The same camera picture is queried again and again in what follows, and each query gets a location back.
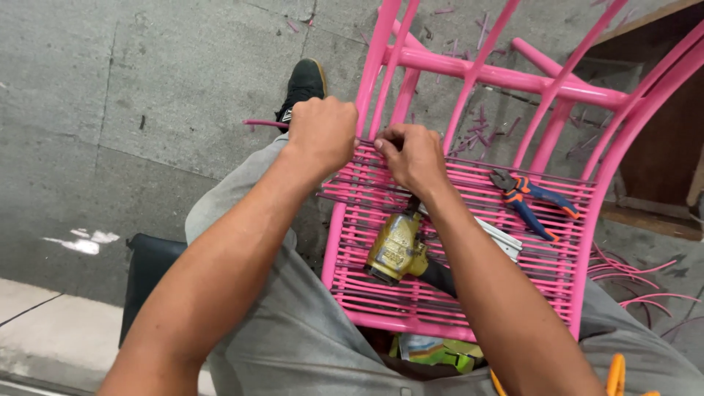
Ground person's left hand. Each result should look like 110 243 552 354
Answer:
285 96 361 178

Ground person's right hand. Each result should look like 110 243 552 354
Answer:
374 123 453 194

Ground pink plastic cord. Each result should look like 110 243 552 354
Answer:
243 119 290 131

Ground black shoe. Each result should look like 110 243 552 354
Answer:
274 58 329 127

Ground yellow pneumatic staple gun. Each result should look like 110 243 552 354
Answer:
363 196 524 299

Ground blue orange pliers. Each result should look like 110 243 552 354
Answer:
489 168 582 243

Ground grey trousers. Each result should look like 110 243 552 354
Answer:
184 132 704 396

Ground colourful printed packet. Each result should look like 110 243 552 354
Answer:
388 332 486 376

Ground black stool cushion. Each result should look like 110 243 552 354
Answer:
118 232 190 349

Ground brown wooden cabinet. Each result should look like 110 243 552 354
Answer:
572 0 704 243

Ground pink woven cord seat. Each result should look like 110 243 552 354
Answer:
317 139 598 332

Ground pink metal chair frame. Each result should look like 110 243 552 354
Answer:
319 0 704 343

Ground loose pink cords bundle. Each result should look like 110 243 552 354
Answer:
585 241 704 340

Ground orange handled tool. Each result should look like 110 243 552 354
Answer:
489 353 662 396

